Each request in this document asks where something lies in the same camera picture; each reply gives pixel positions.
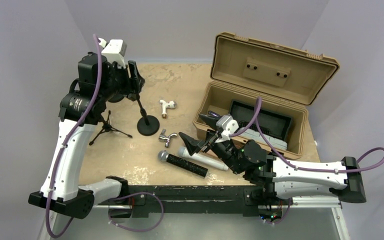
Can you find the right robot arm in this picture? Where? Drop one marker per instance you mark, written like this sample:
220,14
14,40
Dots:
280,179

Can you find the black tripod microphone stand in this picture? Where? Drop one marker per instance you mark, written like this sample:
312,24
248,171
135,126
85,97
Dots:
107,127

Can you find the purple handled screwdriver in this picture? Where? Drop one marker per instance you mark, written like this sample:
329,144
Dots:
213,114

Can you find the grey device in case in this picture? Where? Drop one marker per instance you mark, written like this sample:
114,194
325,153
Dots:
256,136

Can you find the white silver microphone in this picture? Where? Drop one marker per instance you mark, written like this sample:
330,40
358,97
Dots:
201,158

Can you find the black speckled microphone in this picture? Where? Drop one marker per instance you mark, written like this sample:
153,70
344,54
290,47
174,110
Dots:
164,156

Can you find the black tray in case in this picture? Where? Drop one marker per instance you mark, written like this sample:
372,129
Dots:
273,124

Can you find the chrome metal faucet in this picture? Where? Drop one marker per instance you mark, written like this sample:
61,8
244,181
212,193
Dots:
166,138

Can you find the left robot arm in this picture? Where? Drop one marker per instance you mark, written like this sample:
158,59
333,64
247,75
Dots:
99,81

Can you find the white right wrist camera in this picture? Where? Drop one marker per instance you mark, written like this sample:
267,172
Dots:
228,125

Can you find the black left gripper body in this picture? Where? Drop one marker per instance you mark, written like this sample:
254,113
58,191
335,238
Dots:
119,82

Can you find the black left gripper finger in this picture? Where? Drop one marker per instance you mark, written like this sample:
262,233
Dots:
132,65
139,82

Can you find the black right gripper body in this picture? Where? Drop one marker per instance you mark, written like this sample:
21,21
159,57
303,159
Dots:
225,150

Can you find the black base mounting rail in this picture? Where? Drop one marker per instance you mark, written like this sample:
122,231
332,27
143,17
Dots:
246,200

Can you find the white plastic faucet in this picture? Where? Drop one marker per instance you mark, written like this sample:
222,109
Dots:
166,105

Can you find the tan plastic tool case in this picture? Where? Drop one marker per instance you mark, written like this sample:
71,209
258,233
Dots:
288,80

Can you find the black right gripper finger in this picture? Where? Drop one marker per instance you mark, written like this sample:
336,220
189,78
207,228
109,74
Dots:
192,145
210,120

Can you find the black round-base stand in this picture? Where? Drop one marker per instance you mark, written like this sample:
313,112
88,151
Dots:
116,98
147,125

